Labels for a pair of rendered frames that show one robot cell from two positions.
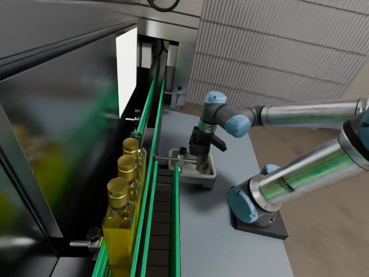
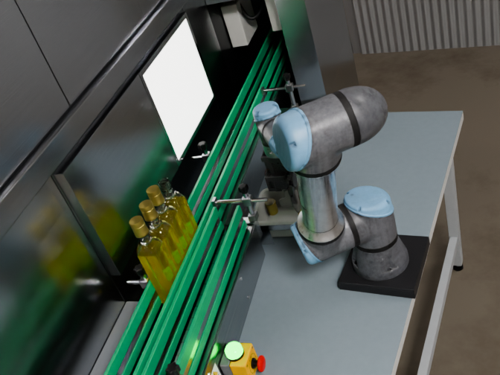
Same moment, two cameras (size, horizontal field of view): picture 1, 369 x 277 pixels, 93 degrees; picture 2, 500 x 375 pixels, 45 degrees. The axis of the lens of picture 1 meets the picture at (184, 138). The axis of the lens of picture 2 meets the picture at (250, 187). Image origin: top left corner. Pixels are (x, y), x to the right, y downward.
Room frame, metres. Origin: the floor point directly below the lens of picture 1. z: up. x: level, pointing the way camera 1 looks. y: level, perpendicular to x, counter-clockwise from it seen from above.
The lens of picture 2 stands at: (-0.62, -0.82, 1.97)
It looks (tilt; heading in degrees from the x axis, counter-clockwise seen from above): 35 degrees down; 35
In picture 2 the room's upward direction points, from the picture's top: 19 degrees counter-clockwise
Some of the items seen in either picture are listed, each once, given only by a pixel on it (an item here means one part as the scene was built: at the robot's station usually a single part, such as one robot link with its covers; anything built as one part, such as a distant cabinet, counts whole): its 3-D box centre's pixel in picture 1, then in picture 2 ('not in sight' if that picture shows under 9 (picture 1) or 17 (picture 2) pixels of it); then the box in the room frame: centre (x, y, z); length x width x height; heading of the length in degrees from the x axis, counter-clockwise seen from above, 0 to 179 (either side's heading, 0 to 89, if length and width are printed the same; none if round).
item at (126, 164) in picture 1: (126, 168); (148, 210); (0.24, 0.10, 1.14); 0.04 x 0.04 x 0.04
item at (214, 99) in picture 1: (213, 107); (269, 123); (0.62, -0.08, 1.14); 0.09 x 0.08 x 0.11; 41
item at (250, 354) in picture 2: not in sight; (240, 363); (0.09, -0.12, 0.79); 0.07 x 0.07 x 0.07; 10
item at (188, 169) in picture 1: (190, 167); (292, 213); (0.63, -0.06, 0.80); 0.22 x 0.17 x 0.09; 100
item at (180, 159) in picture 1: (174, 160); (240, 202); (0.50, 0.02, 0.95); 0.17 x 0.03 x 0.12; 100
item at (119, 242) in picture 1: (121, 233); (161, 270); (0.19, 0.09, 0.99); 0.06 x 0.06 x 0.21; 9
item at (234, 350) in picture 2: not in sight; (234, 350); (0.09, -0.12, 0.84); 0.04 x 0.04 x 0.03
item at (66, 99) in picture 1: (111, 86); (153, 126); (0.60, 0.30, 1.15); 0.90 x 0.03 x 0.34; 10
